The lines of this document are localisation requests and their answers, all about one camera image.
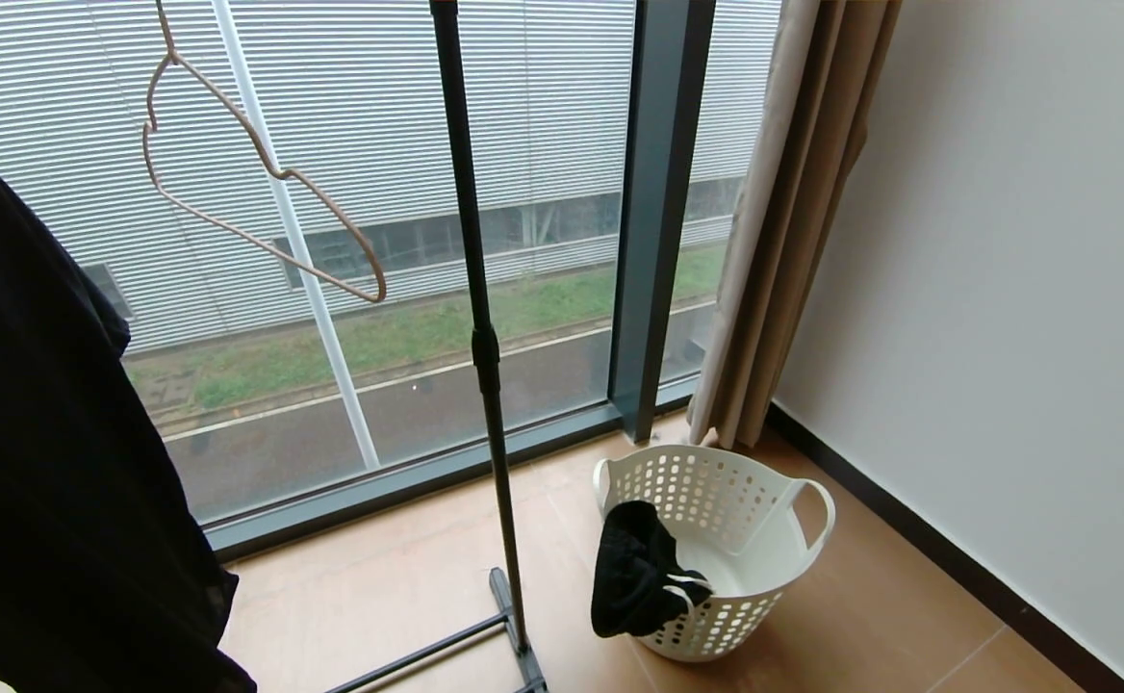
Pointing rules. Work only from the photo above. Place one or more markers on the black clothes rack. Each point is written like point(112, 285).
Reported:
point(485, 356)

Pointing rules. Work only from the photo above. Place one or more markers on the beige curtain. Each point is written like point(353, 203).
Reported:
point(793, 241)

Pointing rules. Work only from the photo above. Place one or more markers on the pink clothes hanger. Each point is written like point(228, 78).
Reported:
point(264, 249)

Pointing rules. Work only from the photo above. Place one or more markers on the white laundry basket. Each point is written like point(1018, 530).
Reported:
point(697, 491)

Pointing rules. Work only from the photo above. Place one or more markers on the black garment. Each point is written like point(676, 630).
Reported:
point(42, 433)

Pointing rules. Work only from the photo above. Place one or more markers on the window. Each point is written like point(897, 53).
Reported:
point(543, 144)

